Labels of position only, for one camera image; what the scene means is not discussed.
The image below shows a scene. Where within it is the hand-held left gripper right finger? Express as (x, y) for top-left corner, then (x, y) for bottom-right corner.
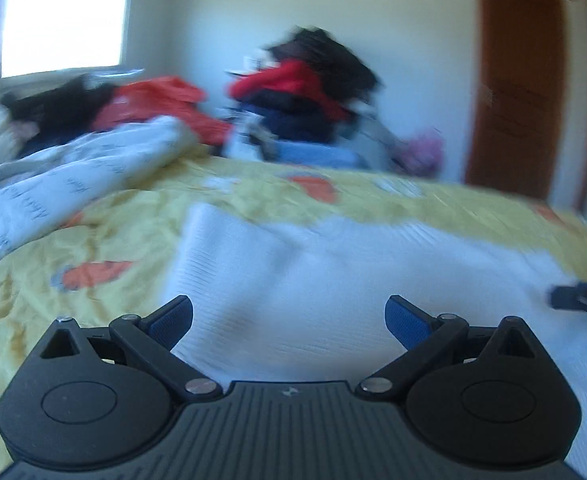
(356, 295), (547, 403)

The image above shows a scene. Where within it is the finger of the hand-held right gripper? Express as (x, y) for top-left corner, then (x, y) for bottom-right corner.
(550, 281), (587, 321)

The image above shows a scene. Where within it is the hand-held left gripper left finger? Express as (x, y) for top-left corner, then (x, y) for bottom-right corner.
(38, 295), (224, 403)

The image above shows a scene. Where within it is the white knitted sweater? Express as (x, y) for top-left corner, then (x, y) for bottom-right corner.
(163, 204), (587, 480)

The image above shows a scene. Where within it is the yellow floral bedsheet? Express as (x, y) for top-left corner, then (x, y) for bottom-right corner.
(0, 157), (587, 480)

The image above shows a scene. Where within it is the pink plastic bag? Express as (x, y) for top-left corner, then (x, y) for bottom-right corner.
(403, 130), (447, 176)

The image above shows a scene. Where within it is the grey garment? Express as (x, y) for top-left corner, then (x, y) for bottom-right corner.
(343, 110), (409, 171)

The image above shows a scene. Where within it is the white printed duvet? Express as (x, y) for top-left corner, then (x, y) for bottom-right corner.
(0, 115), (234, 271)

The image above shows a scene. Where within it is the light blue garment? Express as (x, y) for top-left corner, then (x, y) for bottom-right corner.
(223, 137), (369, 168)

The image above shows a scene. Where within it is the brown wooden door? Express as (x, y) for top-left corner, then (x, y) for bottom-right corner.
(463, 0), (587, 201)

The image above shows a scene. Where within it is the red orange garment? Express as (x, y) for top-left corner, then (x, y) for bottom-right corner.
(93, 76), (234, 146)

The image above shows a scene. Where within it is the navy garment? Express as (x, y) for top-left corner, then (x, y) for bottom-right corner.
(243, 92), (339, 143)

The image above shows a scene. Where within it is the black cloth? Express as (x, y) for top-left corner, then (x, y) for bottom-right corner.
(0, 75), (119, 151)

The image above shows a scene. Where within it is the black garment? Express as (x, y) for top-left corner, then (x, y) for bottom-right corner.
(266, 25), (381, 106)

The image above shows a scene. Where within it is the bright window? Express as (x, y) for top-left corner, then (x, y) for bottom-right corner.
(0, 0), (134, 80)

